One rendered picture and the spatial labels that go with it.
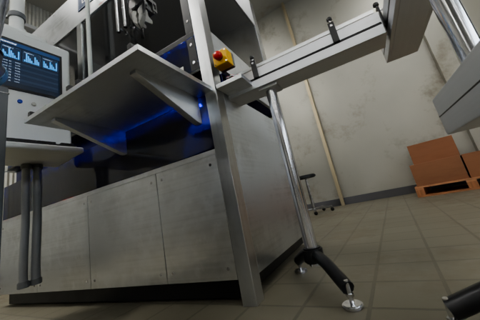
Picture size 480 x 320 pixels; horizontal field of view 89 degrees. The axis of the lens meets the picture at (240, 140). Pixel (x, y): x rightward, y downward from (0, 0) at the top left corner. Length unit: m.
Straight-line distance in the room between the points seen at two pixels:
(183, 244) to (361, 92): 4.29
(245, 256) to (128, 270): 0.65
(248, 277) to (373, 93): 4.27
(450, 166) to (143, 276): 3.44
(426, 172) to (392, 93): 1.62
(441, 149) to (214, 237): 3.58
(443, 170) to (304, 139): 2.24
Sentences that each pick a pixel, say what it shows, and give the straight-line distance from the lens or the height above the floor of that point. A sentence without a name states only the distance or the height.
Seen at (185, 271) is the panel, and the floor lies 0.13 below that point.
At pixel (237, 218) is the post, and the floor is 0.31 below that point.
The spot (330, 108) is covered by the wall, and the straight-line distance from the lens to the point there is 4.95.
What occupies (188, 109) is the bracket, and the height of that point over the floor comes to 0.78.
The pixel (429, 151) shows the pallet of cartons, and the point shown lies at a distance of 4.19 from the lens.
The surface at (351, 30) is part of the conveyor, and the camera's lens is 1.12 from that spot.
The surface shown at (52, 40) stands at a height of 1.85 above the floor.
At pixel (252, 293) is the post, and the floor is 0.04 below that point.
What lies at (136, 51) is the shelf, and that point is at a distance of 0.85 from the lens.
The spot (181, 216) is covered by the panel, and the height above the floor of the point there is 0.36.
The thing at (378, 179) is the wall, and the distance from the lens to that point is 4.72.
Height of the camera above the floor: 0.35
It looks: 15 degrees up
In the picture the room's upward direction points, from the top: 12 degrees counter-clockwise
